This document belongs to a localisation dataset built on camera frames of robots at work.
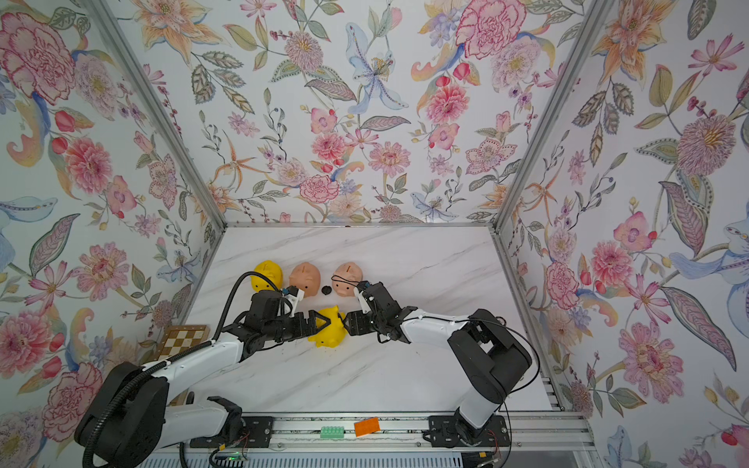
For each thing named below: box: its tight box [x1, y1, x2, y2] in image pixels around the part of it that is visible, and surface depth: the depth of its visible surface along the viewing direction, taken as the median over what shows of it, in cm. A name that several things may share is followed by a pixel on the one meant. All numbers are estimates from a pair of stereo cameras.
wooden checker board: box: [156, 324, 211, 362], surface depth 90 cm
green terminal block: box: [319, 426, 346, 439], surface depth 75 cm
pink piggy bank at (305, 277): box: [288, 261, 321, 299], surface depth 97 cm
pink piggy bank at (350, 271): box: [331, 261, 364, 298], surface depth 97 cm
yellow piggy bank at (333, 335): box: [308, 305, 349, 349], surface depth 86 cm
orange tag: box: [354, 417, 381, 437], surface depth 77 cm
